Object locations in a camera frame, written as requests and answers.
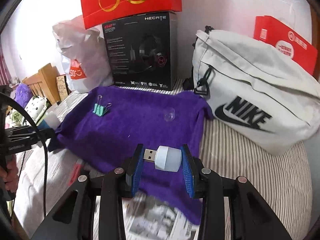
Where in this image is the white blue stick tube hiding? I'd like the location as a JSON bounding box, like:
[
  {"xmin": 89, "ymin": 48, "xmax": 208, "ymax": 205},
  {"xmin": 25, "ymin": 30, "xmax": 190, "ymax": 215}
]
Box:
[{"xmin": 37, "ymin": 112, "xmax": 61, "ymax": 130}]

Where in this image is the white USB lamp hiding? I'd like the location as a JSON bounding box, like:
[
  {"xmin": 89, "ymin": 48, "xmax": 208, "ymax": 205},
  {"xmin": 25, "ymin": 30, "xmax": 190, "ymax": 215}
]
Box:
[{"xmin": 143, "ymin": 146, "xmax": 182, "ymax": 172}]

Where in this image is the wooden headboard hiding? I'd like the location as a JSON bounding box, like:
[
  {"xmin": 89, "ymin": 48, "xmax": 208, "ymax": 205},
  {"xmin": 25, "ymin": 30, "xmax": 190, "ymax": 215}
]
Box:
[{"xmin": 22, "ymin": 63, "xmax": 60, "ymax": 105}]

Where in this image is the purple plush toy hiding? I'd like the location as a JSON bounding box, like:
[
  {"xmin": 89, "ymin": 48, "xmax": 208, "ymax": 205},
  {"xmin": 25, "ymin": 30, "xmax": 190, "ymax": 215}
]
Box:
[{"xmin": 14, "ymin": 83, "xmax": 33, "ymax": 108}]

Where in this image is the black headset box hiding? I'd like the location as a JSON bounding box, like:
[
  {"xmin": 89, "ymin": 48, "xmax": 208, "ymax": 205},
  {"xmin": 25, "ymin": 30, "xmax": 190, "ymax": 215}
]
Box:
[{"xmin": 102, "ymin": 11, "xmax": 178, "ymax": 91}]

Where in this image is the purple towel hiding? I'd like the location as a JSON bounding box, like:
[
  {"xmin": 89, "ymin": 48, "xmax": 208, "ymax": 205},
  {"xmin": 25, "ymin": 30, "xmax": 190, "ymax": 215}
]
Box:
[{"xmin": 47, "ymin": 84, "xmax": 214, "ymax": 226}]

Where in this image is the clear plastic cap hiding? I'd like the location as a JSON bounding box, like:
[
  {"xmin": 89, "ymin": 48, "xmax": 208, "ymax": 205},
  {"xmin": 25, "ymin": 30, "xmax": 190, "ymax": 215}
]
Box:
[{"xmin": 163, "ymin": 107, "xmax": 175, "ymax": 122}]

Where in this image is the patterned notebook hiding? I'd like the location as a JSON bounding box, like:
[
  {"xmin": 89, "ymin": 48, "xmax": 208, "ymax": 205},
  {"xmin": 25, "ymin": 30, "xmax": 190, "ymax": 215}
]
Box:
[{"xmin": 56, "ymin": 75, "xmax": 71, "ymax": 101}]

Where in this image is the white Nike bag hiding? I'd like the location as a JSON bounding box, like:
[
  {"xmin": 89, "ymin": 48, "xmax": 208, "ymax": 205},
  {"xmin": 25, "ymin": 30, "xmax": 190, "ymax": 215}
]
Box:
[{"xmin": 193, "ymin": 27, "xmax": 319, "ymax": 155}]

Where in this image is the white Miniso plastic bag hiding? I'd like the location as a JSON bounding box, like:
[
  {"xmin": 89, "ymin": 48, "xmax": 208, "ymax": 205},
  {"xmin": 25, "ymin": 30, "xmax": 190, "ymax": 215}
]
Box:
[{"xmin": 53, "ymin": 15, "xmax": 113, "ymax": 93}]

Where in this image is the polka dot pillow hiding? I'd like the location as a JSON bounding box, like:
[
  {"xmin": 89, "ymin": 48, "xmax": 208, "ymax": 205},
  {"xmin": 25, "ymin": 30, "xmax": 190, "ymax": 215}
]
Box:
[{"xmin": 24, "ymin": 96, "xmax": 47, "ymax": 123}]

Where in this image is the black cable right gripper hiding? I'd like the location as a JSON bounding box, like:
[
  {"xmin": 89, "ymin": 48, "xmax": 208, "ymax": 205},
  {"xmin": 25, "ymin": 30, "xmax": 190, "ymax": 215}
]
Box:
[{"xmin": 0, "ymin": 91, "xmax": 49, "ymax": 218}]

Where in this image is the newspaper sheet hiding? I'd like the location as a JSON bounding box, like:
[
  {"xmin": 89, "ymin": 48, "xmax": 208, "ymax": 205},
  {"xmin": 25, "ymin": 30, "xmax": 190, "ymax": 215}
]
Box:
[{"xmin": 122, "ymin": 192, "xmax": 199, "ymax": 239}]

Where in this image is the person's left hand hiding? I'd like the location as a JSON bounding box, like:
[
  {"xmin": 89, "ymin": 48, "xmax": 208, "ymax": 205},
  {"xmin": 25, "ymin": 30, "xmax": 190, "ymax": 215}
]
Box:
[{"xmin": 0, "ymin": 155, "xmax": 18, "ymax": 193}]

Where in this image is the green binder clip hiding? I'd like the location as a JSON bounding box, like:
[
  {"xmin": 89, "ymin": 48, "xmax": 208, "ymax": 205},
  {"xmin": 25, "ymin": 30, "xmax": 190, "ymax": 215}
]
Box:
[{"xmin": 92, "ymin": 94, "xmax": 112, "ymax": 117}]

